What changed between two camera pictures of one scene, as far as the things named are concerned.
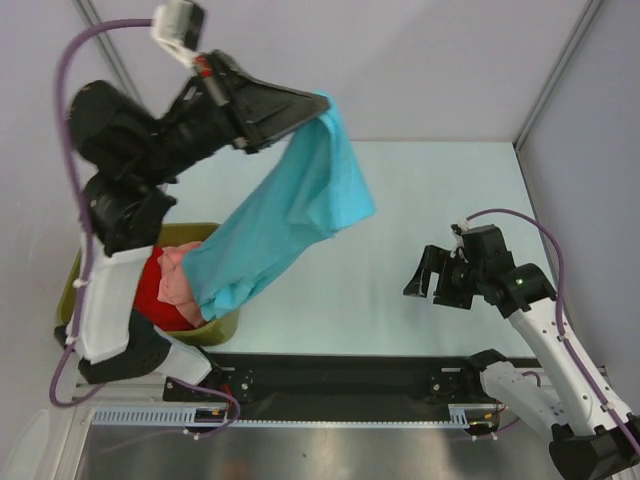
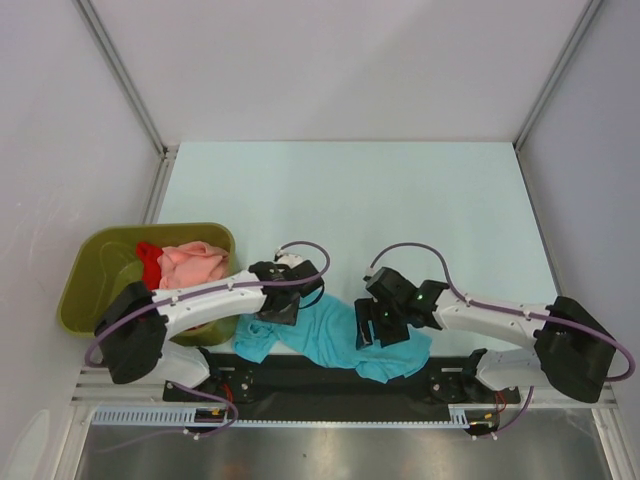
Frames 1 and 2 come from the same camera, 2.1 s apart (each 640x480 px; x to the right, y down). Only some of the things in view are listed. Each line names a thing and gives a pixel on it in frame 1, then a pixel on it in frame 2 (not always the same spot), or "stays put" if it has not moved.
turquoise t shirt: (315, 191) → (327, 331)
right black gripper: (439, 260) → (363, 314)
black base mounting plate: (338, 386) stays put
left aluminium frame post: (105, 49) stays put
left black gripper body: (202, 124) → (286, 315)
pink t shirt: (174, 288) stays put
